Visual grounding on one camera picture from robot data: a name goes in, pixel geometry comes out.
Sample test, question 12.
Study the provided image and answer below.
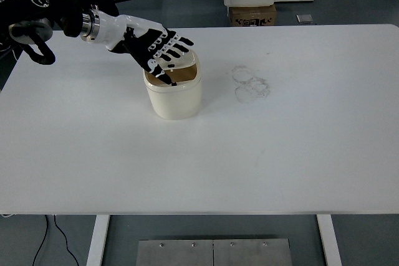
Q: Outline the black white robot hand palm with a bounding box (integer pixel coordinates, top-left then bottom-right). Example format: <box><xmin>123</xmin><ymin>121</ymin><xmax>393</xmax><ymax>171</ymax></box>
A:
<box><xmin>80</xmin><ymin>9</ymin><xmax>167</xmax><ymax>60</ymax></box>

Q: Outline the black white robot little finger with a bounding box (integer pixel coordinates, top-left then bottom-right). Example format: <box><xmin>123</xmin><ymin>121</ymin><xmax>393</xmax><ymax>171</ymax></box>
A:
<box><xmin>160</xmin><ymin>29</ymin><xmax>180</xmax><ymax>38</ymax></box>

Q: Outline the black white robot ring finger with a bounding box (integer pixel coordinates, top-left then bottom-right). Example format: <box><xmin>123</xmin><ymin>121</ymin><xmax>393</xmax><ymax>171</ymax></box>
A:
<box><xmin>154</xmin><ymin>36</ymin><xmax>194</xmax><ymax>47</ymax></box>

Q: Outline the black white robot index finger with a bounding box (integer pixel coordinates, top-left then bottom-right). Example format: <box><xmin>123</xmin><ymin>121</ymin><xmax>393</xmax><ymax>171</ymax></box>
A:
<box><xmin>153</xmin><ymin>50</ymin><xmax>181</xmax><ymax>62</ymax></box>

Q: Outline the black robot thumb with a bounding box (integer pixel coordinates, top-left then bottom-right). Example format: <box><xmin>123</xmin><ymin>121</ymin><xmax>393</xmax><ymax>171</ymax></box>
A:
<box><xmin>132</xmin><ymin>52</ymin><xmax>175</xmax><ymax>86</ymax></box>

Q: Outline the black white robot middle finger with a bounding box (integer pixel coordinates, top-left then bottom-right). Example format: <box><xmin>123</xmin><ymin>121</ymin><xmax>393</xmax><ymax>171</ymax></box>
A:
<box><xmin>148</xmin><ymin>43</ymin><xmax>189</xmax><ymax>54</ymax></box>

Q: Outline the cream push-top trash can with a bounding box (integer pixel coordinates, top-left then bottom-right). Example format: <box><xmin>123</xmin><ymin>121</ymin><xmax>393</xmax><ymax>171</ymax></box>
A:
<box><xmin>143</xmin><ymin>50</ymin><xmax>202</xmax><ymax>120</ymax></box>

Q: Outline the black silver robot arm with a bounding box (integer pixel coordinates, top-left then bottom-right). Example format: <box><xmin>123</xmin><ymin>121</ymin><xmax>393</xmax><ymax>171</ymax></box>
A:
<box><xmin>1</xmin><ymin>0</ymin><xmax>193</xmax><ymax>86</ymax></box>

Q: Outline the brown cardboard box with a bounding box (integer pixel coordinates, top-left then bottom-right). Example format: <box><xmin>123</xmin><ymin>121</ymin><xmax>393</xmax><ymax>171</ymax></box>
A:
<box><xmin>228</xmin><ymin>4</ymin><xmax>277</xmax><ymax>27</ymax></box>

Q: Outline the small grey floor plate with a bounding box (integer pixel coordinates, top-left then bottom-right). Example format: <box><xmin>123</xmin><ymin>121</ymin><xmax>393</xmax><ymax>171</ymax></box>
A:
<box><xmin>296</xmin><ymin>14</ymin><xmax>314</xmax><ymax>24</ymax></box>

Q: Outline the left white table leg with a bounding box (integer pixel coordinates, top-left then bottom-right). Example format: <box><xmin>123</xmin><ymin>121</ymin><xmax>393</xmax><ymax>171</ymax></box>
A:
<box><xmin>86</xmin><ymin>215</ymin><xmax>110</xmax><ymax>266</ymax></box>

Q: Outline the white table leg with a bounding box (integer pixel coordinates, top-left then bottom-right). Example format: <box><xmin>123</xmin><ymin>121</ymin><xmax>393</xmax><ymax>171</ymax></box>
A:
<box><xmin>317</xmin><ymin>214</ymin><xmax>342</xmax><ymax>266</ymax></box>
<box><xmin>86</xmin><ymin>215</ymin><xmax>110</xmax><ymax>266</ymax></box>

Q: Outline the right white table leg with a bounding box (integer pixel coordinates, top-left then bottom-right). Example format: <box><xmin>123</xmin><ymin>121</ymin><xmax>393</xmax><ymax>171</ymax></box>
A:
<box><xmin>317</xmin><ymin>214</ymin><xmax>342</xmax><ymax>266</ymax></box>

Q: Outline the black sleeved arm cable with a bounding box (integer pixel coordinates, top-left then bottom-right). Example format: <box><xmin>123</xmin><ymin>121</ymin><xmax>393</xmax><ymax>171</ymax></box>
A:
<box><xmin>8</xmin><ymin>22</ymin><xmax>57</xmax><ymax>65</ymax></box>

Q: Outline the black floor cable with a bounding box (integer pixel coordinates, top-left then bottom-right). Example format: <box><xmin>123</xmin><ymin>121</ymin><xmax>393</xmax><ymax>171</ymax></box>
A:
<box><xmin>32</xmin><ymin>215</ymin><xmax>80</xmax><ymax>266</ymax></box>

